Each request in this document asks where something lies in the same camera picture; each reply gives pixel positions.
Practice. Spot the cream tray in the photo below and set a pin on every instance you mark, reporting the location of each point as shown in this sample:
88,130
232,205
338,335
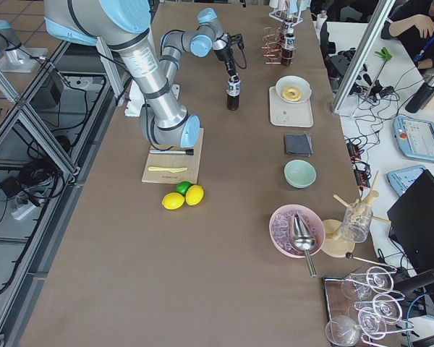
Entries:
284,114

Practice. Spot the grey folded cloth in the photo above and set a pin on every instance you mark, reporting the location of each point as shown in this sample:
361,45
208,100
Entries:
298,144

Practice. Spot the steel ice scoop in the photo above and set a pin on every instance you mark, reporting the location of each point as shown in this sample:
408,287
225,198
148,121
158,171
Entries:
303,241

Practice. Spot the wooden cup stand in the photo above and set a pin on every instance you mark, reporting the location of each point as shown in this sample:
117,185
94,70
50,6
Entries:
335,245

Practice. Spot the yellow lemon lower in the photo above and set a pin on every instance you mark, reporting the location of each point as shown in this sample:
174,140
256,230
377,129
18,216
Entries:
173,201

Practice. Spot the yellow lemon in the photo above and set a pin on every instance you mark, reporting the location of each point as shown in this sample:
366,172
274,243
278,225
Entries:
173,201
194,195

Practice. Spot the yellow plastic knife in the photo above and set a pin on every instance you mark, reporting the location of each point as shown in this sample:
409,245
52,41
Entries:
167,169

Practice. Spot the tea bottle top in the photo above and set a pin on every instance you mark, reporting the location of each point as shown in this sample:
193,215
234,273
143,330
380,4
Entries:
233,91

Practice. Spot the aluminium frame post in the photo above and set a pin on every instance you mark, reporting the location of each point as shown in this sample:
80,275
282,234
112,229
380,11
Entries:
371,33

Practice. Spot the green lime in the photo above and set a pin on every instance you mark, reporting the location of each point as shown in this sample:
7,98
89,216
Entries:
183,187

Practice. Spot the tea bottle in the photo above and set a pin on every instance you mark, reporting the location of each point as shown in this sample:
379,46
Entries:
287,23
287,51
233,91

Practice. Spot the green bowl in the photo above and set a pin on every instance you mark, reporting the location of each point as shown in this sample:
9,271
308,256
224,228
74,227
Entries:
299,173

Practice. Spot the donut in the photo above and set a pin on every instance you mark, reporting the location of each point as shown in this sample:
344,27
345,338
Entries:
291,93

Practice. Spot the copper wire bottle rack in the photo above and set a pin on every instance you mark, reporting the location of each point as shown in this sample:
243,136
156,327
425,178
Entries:
273,40

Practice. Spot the yellow lemon upper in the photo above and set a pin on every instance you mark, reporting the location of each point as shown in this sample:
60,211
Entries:
194,195

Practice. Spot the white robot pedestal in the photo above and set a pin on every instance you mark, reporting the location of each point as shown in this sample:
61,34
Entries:
136,98

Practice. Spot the white wire cup rack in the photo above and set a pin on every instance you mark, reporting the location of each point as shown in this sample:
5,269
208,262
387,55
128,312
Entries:
286,11

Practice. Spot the black thermos bottle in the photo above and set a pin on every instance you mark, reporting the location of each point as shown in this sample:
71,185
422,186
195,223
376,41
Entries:
422,95

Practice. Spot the glass jar with spoons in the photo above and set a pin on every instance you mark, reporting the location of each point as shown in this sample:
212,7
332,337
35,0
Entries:
356,223

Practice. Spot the tea bottle front right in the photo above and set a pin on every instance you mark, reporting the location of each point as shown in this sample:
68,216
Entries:
287,23

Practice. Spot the wooden cutting board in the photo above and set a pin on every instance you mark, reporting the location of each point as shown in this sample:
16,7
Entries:
163,177

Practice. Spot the steel muddler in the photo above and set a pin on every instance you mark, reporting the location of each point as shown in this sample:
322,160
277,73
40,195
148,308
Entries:
172,152

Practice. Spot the black monitor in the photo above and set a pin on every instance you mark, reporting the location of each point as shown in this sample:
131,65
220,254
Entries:
412,222

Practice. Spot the person in black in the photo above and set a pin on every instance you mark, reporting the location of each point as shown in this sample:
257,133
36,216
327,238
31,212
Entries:
413,25

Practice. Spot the blue teach pendant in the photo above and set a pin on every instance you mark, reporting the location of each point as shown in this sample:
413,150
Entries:
400,180
414,137

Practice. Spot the pink bowl with ice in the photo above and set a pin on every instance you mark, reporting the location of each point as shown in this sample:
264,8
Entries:
279,229

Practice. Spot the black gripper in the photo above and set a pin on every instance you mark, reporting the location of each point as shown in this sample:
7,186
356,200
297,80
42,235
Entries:
226,58

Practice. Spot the tea bottle front left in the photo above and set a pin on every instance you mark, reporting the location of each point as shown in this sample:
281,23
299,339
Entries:
287,51

